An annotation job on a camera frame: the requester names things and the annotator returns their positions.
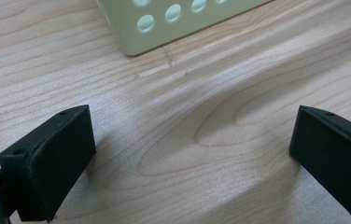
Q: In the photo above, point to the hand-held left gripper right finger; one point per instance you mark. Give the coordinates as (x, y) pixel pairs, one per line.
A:
(335, 152)

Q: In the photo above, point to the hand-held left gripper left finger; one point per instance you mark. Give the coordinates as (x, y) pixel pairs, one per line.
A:
(49, 161)

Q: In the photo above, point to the pale green perforated basket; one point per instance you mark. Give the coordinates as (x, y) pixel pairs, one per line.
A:
(158, 34)

